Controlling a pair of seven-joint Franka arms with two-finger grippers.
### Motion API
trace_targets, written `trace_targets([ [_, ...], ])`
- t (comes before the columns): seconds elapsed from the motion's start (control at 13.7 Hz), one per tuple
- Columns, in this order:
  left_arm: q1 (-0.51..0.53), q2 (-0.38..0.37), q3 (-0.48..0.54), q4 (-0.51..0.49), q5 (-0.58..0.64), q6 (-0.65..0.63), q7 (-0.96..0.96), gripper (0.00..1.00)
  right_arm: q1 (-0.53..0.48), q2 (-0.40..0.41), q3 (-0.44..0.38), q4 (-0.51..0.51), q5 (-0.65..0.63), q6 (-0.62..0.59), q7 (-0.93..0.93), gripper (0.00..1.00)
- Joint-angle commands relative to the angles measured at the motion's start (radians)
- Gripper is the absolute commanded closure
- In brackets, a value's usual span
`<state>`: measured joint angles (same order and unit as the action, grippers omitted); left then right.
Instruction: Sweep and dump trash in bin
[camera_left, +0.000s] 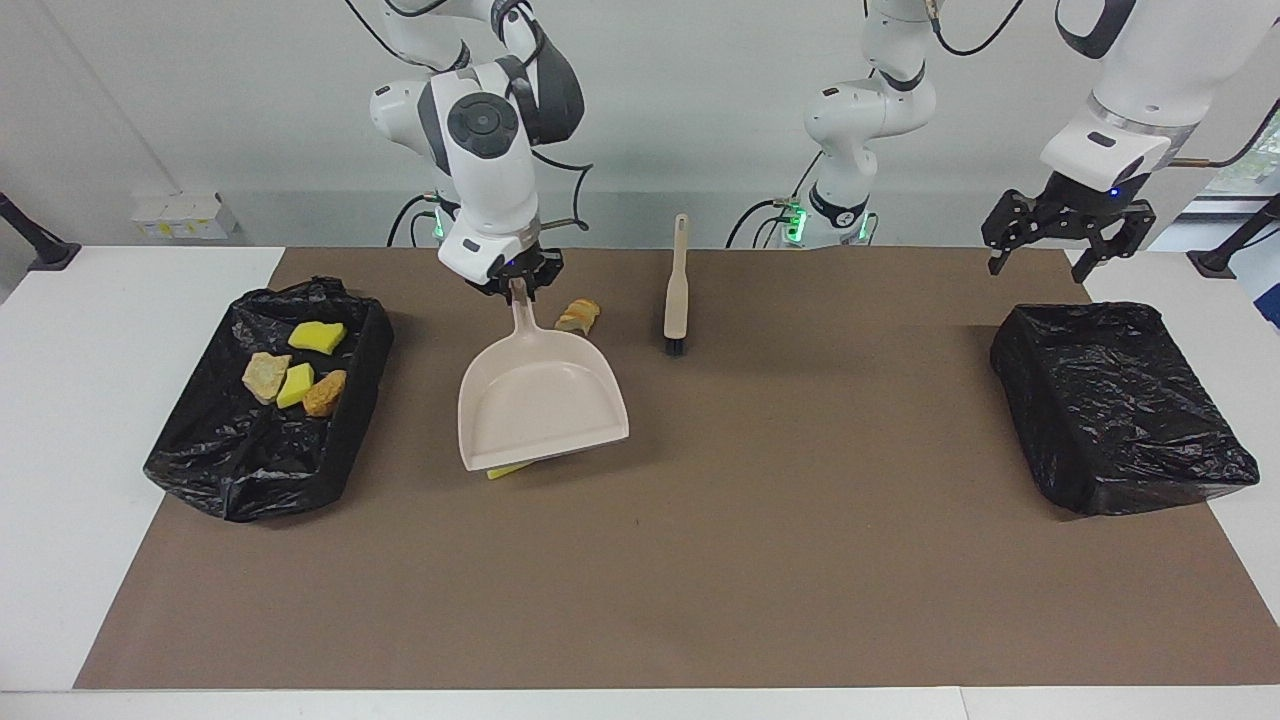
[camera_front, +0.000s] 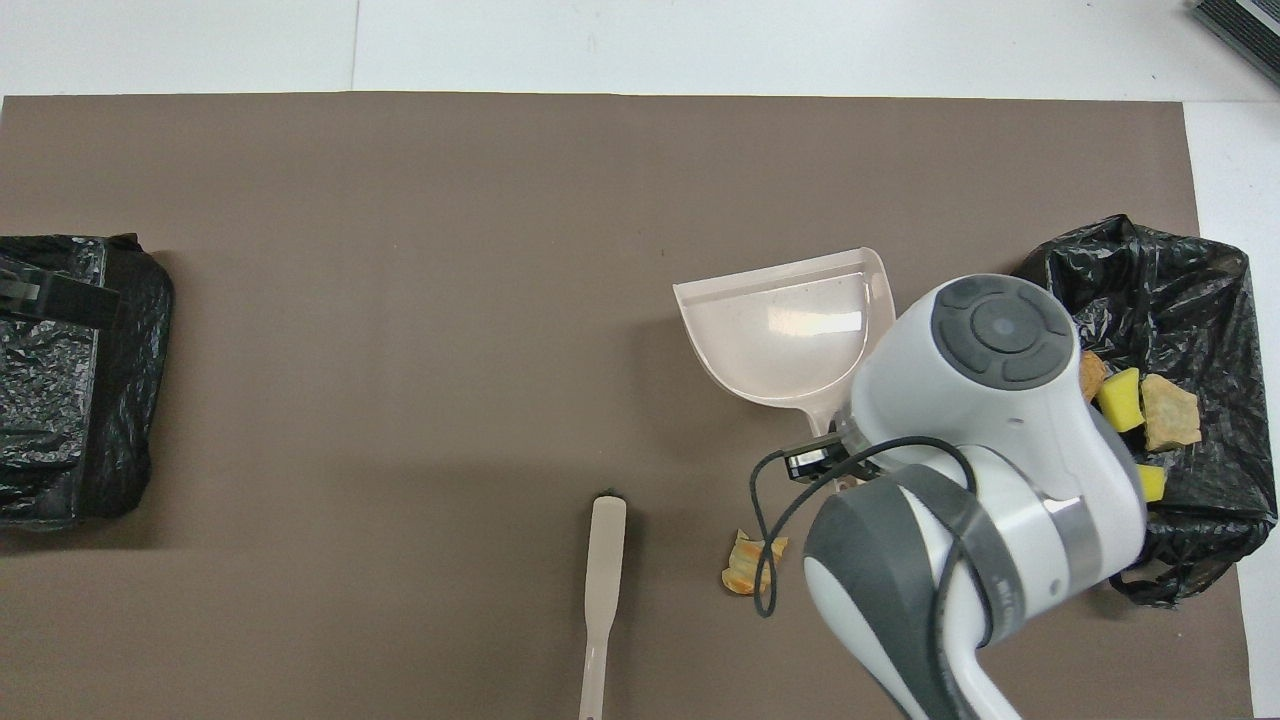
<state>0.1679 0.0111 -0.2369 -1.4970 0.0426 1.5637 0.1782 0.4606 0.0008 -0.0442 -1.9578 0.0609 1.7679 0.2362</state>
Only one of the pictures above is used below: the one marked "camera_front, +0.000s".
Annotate bin with black bag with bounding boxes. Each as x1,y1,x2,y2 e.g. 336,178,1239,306
1010,213,1280,609
0,233,176,531

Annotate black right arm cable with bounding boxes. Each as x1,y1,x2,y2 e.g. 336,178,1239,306
750,435,996,651

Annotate beige plastic dustpan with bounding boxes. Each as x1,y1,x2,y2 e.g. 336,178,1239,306
672,247,898,493

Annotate orange striped foam chunk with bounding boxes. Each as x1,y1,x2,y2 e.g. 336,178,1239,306
721,529,790,597

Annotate beige rock-like foam chunk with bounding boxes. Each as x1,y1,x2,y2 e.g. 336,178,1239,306
1140,373,1203,453

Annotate grey ribbed device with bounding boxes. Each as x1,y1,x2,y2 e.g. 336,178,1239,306
1190,0,1280,86

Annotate beige hand brush black bristles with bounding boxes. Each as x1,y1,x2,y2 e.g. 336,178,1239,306
578,490,628,720

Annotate brown paper table mat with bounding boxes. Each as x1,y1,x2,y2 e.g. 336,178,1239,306
0,92,1256,720

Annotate small yellow sponge wedge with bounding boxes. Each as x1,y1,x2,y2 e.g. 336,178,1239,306
1095,367,1144,433

